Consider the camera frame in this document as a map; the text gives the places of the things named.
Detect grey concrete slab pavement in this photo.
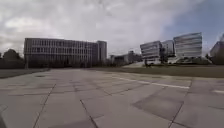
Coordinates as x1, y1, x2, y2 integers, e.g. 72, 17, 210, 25
0, 68, 224, 128

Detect low buildings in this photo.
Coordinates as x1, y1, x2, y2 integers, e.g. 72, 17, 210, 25
109, 50, 143, 66

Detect long grey building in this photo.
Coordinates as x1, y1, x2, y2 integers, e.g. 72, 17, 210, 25
23, 37, 108, 69

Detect row of dark trees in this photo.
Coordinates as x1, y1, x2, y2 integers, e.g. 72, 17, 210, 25
0, 48, 26, 70

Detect grass field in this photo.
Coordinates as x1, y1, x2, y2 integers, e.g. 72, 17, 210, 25
0, 68, 49, 80

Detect tall glass-fronted building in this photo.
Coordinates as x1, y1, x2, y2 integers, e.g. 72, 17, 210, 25
173, 32, 204, 64

